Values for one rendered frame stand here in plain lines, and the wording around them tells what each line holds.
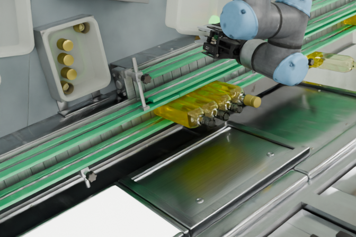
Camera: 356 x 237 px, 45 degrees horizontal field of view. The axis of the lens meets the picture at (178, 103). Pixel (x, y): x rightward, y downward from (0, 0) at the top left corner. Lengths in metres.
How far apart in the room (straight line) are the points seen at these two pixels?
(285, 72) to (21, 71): 0.77
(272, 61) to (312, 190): 0.40
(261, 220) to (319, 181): 0.22
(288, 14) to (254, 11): 0.11
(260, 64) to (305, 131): 0.55
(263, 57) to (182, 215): 0.44
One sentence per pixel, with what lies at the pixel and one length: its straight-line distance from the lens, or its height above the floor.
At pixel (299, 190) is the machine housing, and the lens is 1.21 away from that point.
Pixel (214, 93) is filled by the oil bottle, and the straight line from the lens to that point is 1.39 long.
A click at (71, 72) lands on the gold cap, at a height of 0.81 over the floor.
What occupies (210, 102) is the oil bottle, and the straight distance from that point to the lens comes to 1.33.
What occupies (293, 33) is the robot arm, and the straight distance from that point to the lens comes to 0.96.
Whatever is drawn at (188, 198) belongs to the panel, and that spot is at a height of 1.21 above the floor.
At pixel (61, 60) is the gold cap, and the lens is 1.34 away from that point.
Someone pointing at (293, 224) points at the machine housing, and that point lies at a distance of 1.13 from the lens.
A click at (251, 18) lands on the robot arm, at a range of 0.85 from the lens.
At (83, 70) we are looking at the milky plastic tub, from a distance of 1.41.
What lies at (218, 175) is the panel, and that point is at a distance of 1.25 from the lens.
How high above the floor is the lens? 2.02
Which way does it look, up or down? 49 degrees down
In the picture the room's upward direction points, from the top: 109 degrees clockwise
